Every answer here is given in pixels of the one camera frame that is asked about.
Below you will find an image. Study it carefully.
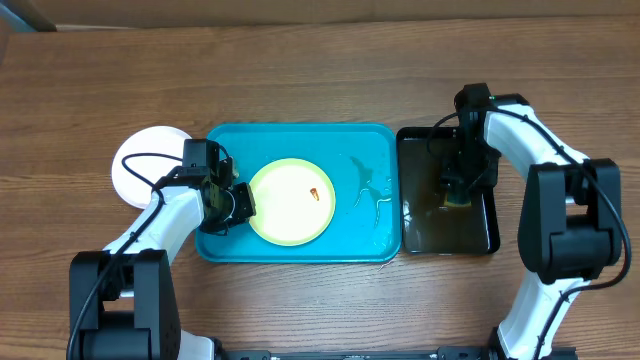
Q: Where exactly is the green yellow sponge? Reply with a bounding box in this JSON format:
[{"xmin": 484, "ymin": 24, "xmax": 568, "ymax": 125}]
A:
[{"xmin": 443, "ymin": 192, "xmax": 471, "ymax": 207}]

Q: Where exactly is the yellow plate with sauce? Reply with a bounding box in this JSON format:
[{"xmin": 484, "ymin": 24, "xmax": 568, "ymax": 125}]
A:
[{"xmin": 250, "ymin": 158, "xmax": 336, "ymax": 247}]

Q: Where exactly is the pinkish white plate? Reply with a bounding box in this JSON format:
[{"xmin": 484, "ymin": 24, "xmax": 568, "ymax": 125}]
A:
[{"xmin": 111, "ymin": 126, "xmax": 191, "ymax": 209}]

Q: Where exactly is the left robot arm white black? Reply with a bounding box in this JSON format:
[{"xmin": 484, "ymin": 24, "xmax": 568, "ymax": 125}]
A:
[{"xmin": 66, "ymin": 178, "xmax": 255, "ymax": 359}]

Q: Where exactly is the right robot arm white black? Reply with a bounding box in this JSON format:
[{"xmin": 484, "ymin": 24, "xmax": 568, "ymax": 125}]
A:
[{"xmin": 440, "ymin": 84, "xmax": 632, "ymax": 359}]

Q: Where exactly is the black tray with water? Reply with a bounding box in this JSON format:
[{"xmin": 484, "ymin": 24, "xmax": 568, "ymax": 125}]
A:
[{"xmin": 396, "ymin": 127, "xmax": 501, "ymax": 256}]

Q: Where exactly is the blue plastic tray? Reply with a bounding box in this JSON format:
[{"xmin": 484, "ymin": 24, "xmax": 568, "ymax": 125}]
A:
[{"xmin": 195, "ymin": 123, "xmax": 402, "ymax": 263}]

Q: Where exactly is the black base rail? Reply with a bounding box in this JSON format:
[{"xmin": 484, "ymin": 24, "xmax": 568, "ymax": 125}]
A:
[{"xmin": 214, "ymin": 344, "xmax": 579, "ymax": 360}]

